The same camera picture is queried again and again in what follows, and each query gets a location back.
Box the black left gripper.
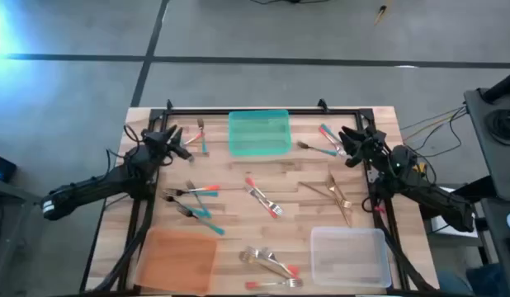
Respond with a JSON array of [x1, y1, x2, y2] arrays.
[[141, 125, 196, 163]]

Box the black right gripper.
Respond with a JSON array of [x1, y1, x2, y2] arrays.
[[339, 125, 391, 169]]

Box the clear plastic bin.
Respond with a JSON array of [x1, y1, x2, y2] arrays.
[[309, 225, 393, 289]]

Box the teal plastic bin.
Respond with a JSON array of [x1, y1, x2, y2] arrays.
[[228, 109, 293, 158]]

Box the orange plastic bin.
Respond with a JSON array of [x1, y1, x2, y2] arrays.
[[133, 226, 220, 296]]

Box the white paper box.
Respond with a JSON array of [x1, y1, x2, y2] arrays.
[[428, 186, 479, 239]]

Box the dark grey equipment cart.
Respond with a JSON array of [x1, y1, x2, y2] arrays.
[[463, 87, 510, 203]]

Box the black stand bar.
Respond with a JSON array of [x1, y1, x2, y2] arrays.
[[452, 175, 499, 200]]

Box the yellow black floor tool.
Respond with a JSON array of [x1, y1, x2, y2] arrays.
[[373, 0, 394, 26]]

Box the black pole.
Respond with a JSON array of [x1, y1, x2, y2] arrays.
[[480, 68, 510, 104]]

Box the grey metal stand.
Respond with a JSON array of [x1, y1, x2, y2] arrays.
[[0, 177, 60, 297]]

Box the dark grey side table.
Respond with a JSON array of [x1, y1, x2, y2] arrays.
[[479, 196, 510, 297]]

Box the black device blue light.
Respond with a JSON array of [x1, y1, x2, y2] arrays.
[[0, 151, 17, 185]]

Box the person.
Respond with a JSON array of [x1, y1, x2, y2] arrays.
[[436, 263, 510, 297]]

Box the yellow cable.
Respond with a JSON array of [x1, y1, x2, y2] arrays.
[[401, 111, 466, 144]]

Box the coiled black cable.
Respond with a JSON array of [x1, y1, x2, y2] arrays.
[[484, 108, 510, 146]]

